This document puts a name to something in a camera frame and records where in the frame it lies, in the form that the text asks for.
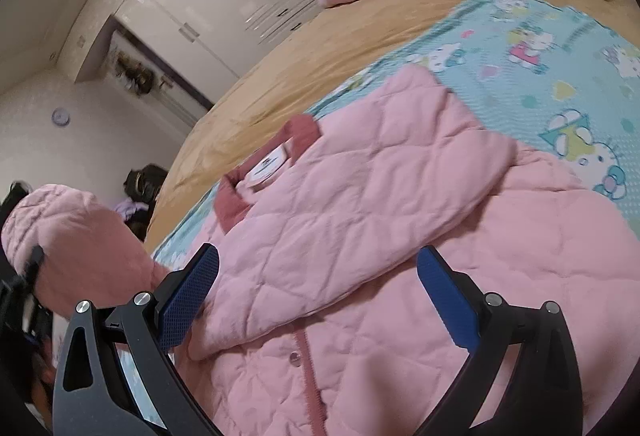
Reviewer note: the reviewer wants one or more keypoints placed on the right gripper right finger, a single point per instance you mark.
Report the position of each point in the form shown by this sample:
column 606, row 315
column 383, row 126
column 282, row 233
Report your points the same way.
column 544, row 393

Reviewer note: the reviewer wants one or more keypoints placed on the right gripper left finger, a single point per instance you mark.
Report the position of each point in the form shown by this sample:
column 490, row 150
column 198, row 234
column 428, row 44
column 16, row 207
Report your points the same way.
column 91, row 393

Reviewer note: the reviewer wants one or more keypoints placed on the pink quilted jacket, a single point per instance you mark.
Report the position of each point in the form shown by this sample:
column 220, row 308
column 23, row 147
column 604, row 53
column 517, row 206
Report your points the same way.
column 317, row 322

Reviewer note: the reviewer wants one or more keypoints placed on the purple clothing pile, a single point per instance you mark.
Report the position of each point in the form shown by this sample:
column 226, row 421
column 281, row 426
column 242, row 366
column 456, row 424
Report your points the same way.
column 128, row 208

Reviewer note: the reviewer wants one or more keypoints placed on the bedroom door with hangings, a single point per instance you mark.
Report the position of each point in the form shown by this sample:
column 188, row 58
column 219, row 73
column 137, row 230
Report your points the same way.
column 147, row 86

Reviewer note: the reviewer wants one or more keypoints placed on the black backpack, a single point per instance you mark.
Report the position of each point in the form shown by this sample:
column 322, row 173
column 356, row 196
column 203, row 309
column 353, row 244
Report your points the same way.
column 144, row 185

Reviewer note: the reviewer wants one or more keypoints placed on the Hello Kitty blue sheet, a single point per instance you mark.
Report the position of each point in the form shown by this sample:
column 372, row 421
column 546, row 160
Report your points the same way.
column 530, row 66

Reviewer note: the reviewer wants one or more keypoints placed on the tan bed blanket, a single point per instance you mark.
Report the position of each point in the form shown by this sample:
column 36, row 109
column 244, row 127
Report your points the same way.
column 310, row 61

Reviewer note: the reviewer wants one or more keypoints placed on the round purple wall clock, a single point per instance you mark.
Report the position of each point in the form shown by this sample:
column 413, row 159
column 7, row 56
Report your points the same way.
column 60, row 117

